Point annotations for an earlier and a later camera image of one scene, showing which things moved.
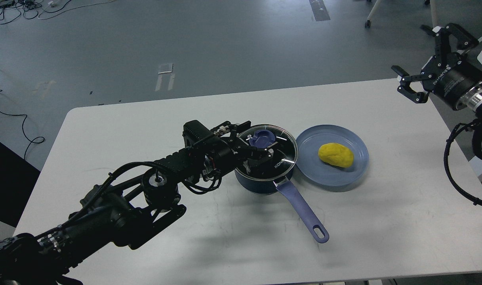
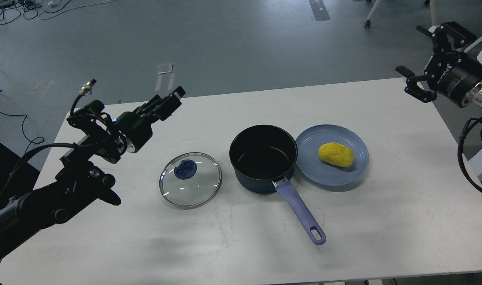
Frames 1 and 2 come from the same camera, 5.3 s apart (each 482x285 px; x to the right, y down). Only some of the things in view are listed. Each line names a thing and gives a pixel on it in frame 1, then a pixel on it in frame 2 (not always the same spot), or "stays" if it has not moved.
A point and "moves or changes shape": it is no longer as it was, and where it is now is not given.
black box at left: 10,181 stays
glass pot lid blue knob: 262,137 moves or changes shape
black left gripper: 218,151 -> 132,131
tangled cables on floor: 6,11 stays
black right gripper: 450,80 stays
